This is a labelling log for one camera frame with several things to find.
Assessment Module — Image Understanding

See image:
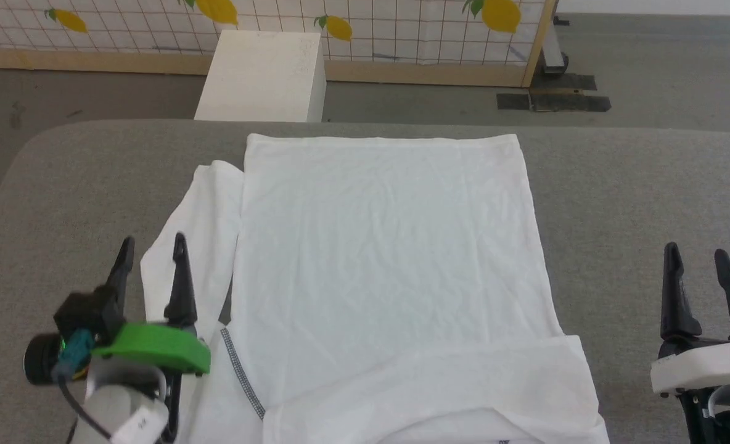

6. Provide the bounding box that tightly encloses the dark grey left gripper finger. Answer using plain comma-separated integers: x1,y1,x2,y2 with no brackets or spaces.
164,232,198,329
105,236,136,309

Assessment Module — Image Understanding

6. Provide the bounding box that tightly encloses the short black floor tape patch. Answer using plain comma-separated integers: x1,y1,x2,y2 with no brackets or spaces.
531,73,597,92

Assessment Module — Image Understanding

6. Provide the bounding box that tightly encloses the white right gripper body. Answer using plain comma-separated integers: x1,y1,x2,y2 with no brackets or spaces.
650,340,730,397

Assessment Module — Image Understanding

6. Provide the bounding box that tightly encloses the white rectangular box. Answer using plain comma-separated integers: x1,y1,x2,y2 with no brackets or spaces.
193,30,327,123

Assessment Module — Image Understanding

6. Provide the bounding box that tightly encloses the green and white left gripper body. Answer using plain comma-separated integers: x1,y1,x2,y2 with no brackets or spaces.
85,323,212,403

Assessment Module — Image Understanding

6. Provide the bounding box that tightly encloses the lemon print grid partition panel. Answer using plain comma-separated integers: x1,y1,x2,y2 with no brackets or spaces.
0,0,558,88

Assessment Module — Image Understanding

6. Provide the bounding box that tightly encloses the grey partition stand foot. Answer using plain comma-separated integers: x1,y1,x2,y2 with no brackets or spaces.
541,15,570,75

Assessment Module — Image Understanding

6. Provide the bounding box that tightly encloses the long black floor tape patch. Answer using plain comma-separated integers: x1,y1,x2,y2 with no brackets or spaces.
496,92,612,113

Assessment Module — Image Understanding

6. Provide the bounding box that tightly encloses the white garment with grey stitching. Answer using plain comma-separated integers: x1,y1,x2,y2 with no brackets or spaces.
139,133,612,444

